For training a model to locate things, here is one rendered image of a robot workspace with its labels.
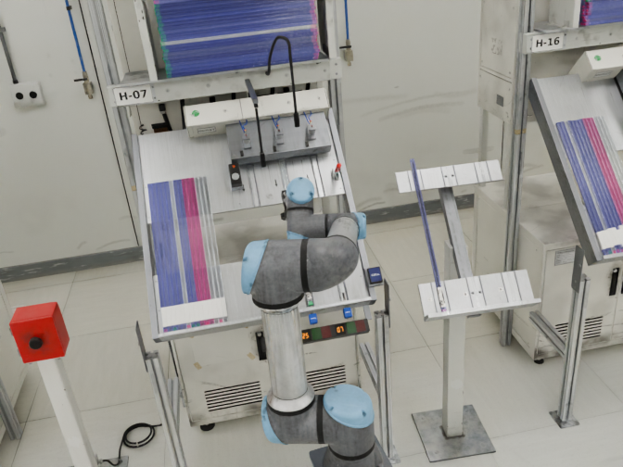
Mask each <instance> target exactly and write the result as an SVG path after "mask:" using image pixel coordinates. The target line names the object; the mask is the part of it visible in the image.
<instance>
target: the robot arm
mask: <svg viewBox="0 0 623 467"><path fill-rule="evenodd" d="M284 193H285V194H284ZM281 197H282V201H283V205H284V208H285V210H284V212H283V213H281V214H280V215H281V220H283V221H286V223H287V231H286V233H287V239H280V240H269V239H266V240H260V241H252V242H250V243H249V244H248V245H247V247H246V249H245V253H244V257H243V261H242V269H241V288H242V292H243V293H244V294H247V295H249V294H251V295H252V301H253V304H254V305H255V306H256V307H257V308H259V309H261V318H262V325H263V332H264V338H265V345H266V351H267V358H268V364H269V372H270V378H271V385H272V387H271V388H270V389H269V391H268V393H267V396H265V397H264V398H263V401H262V404H261V416H262V420H261V421H262V427H263V431H264V434H265V435H266V437H267V439H268V440H269V441H270V442H272V443H275V444H283V445H288V444H328V447H327V450H326V453H325V455H324V467H384V466H383V458H382V455H381V452H380V450H379V448H378V447H377V445H376V443H375V425H374V418H375V413H374V409H373V403H372V400H371V399H370V397H369V396H368V394H367V393H366V392H364V391H363V390H362V389H361V388H359V387H358V386H355V385H335V386H334V388H333V387H330V388H329V389H328V390H327V391H326V392H325V394H324V395H315V394H314V389H313V387H312V385H311V384H309V383H308V382H307V375H306V367H305V359H304V350H303V342H302V332H301V324H300V316H299V303H300V302H301V301H302V300H303V298H304V293H311V292H321V291H324V290H327V289H330V288H332V287H335V286H337V285H338V284H341V283H342V282H344V281H345V280H346V279H348V278H349V277H350V276H351V275H352V274H353V272H354V271H355V269H356V267H357V265H358V261H359V251H358V247H357V246H356V245H357V240H360V239H365V238H366V217H365V214H364V213H355V212H351V213H331V214H313V197H314V186H313V184H312V182H311V181H310V180H309V179H307V178H305V177H297V178H295V179H293V180H292V181H291V182H290V183H289V184H288V186H287V188H286V190H283V191H282V192H281Z"/></svg>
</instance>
